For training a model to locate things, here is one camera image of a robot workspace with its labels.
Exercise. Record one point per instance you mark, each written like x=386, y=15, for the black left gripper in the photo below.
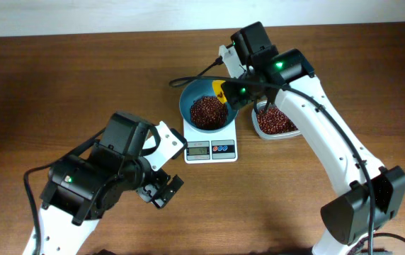
x=161, y=191

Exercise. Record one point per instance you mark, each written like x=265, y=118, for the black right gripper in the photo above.
x=236, y=95

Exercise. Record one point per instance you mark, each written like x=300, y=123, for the yellow plastic scoop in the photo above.
x=217, y=88

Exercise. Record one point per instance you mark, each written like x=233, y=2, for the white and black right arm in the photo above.
x=368, y=193

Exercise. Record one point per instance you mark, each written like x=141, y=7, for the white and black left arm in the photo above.
x=127, y=155

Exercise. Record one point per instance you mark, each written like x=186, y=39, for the red beans in bowl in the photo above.
x=208, y=113

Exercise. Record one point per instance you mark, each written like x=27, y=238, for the white digital kitchen scale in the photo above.
x=210, y=146

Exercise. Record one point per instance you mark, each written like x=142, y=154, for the clear plastic bean container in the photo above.
x=261, y=106

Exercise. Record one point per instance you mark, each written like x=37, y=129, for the red beans in container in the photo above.
x=273, y=122

